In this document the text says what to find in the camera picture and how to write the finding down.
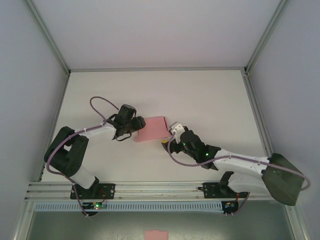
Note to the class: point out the pink cloth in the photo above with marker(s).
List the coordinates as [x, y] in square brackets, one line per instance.
[152, 128]

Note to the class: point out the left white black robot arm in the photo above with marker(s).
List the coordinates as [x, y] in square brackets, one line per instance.
[85, 177]

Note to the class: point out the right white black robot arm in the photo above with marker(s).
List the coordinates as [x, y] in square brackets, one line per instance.
[240, 165]

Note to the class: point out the small circuit board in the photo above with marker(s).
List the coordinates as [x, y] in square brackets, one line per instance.
[228, 205]

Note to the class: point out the spare pink paper sheet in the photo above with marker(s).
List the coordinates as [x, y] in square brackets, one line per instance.
[156, 235]

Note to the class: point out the circuit board with green light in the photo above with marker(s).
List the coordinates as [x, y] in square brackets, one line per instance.
[96, 205]

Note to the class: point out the wide aluminium mounting rail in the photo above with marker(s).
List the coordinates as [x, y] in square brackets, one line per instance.
[160, 192]

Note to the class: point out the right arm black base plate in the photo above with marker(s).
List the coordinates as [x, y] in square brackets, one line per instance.
[208, 191]

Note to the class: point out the aluminium frame rail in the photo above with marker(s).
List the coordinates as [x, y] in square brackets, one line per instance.
[58, 105]
[157, 69]
[255, 100]

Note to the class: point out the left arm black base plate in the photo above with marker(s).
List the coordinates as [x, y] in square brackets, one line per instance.
[110, 191]

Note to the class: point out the aluminium frame post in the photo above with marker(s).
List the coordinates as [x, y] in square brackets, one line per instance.
[298, 222]
[267, 35]
[23, 222]
[47, 37]

